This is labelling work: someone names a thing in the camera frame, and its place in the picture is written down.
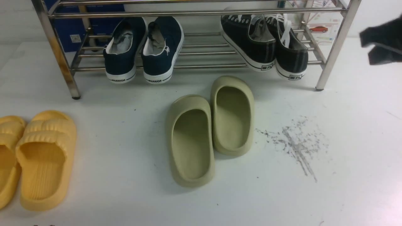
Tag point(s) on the right yellow slide sandal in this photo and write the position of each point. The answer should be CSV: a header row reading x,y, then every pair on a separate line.
x,y
46,155

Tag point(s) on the olive green slipper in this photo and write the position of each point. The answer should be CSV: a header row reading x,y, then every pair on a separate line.
x,y
189,141
232,109

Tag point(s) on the navy slip-on sneaker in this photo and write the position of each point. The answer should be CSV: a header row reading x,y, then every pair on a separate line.
x,y
162,47
121,52

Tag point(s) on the left navy slip-on sneaker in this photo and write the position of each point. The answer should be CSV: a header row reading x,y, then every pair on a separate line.
x,y
121,52

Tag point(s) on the white poster with red car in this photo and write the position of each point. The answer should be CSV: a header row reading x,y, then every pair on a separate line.
x,y
323,26

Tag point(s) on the stainless steel shoe rack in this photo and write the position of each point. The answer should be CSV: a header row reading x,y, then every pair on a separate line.
x,y
73,9

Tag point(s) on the yellow slide sandal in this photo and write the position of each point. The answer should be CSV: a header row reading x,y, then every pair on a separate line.
x,y
11,130
46,155

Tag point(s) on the blue box behind rack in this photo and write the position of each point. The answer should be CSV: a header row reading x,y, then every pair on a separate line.
x,y
71,31

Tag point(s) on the left olive green slipper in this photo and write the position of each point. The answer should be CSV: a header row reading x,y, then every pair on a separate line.
x,y
189,141

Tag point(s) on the black canvas sneaker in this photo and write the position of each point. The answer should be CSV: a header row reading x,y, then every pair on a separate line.
x,y
250,37
291,55

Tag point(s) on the left yellow slide sandal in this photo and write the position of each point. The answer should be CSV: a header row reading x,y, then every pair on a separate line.
x,y
11,130

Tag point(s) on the right navy slip-on sneaker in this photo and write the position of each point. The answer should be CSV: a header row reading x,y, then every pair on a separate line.
x,y
162,47

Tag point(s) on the right olive green slipper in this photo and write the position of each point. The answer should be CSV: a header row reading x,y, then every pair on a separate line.
x,y
232,109

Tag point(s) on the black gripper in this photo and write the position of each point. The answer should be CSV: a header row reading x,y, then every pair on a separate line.
x,y
387,41

